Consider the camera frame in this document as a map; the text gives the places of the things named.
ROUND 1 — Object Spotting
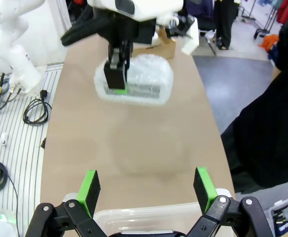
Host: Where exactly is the black clothes rack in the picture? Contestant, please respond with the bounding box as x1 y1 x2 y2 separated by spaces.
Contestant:
240 0 280 40

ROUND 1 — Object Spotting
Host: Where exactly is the black cable loop with plug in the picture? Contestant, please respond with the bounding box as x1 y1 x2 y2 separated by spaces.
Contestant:
22 90 52 126

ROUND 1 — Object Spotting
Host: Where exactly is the red shirt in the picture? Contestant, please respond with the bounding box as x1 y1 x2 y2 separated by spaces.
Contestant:
277 0 288 24

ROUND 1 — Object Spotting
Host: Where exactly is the black corrugated cable hose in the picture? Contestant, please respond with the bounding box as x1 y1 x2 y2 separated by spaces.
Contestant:
60 4 115 47

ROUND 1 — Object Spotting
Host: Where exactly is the clear plastic container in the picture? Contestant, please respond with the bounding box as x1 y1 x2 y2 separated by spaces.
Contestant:
62 189 236 237

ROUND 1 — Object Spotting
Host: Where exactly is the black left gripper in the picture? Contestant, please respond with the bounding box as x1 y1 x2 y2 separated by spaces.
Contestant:
103 14 157 97

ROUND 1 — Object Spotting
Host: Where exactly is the bystander in dark trousers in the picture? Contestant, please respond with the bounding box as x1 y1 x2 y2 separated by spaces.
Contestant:
212 0 236 50

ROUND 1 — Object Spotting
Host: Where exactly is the person in black shirt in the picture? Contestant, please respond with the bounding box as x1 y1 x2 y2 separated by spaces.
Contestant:
220 13 288 196

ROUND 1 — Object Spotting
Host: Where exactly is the orange cloth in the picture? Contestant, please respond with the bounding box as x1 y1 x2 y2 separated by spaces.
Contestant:
258 34 281 53

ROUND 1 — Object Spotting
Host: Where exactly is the bulky bubble-wrapped clock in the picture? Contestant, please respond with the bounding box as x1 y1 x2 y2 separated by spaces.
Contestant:
93 54 174 106

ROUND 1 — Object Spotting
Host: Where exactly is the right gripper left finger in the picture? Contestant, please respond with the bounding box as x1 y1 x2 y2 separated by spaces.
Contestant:
24 169 107 237

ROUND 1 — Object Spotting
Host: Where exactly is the white slotted mounting platform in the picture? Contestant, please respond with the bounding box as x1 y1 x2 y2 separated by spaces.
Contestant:
0 64 64 237

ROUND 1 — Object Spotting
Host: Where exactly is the clear tool storage box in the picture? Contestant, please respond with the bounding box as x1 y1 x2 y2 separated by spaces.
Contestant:
269 196 288 237

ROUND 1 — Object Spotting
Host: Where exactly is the brown cardboard box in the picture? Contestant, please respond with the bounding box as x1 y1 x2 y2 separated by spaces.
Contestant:
132 27 176 60

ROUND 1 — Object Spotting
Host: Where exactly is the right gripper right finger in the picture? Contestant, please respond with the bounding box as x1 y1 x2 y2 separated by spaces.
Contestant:
186 167 275 237

